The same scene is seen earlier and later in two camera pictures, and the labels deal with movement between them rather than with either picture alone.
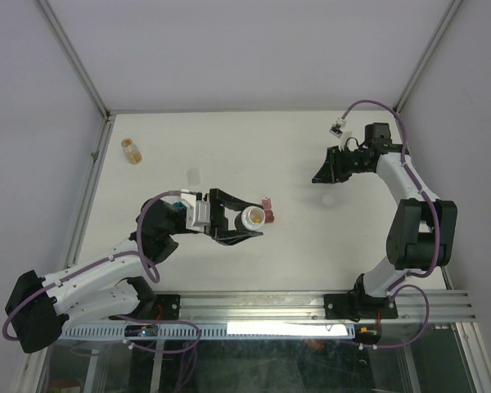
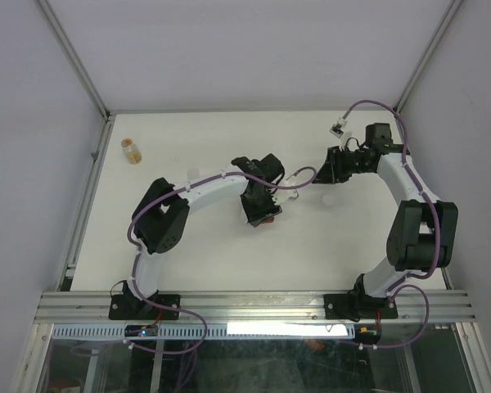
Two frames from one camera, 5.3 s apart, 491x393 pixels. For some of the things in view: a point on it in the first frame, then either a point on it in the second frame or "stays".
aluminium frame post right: [449, 14] stays
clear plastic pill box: [194, 176] stays
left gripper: [218, 221] to [255, 216]
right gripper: [331, 171] stays
